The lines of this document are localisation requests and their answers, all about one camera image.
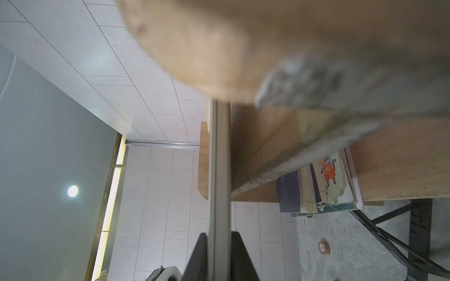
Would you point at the dark blue book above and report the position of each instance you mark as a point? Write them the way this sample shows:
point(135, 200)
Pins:
point(288, 188)

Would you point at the silver laptop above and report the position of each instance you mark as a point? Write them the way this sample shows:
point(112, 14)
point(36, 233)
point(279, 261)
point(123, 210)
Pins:
point(219, 236)

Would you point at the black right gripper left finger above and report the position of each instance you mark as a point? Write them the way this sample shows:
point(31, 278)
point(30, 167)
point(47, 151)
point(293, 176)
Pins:
point(197, 266)

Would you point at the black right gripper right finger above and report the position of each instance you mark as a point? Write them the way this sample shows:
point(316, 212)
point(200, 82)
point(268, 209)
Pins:
point(241, 266)

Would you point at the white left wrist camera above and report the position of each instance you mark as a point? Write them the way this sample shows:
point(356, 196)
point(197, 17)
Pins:
point(171, 273)

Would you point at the red round tape roll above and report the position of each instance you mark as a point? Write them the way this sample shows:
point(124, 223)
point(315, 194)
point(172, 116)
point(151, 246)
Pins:
point(324, 248)

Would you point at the green illustrated children's book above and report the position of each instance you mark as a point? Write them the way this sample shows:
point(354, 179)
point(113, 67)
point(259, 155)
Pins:
point(331, 181)

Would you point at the wooden two-tier shelf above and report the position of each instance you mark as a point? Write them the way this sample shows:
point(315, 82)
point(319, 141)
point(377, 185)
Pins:
point(304, 78)

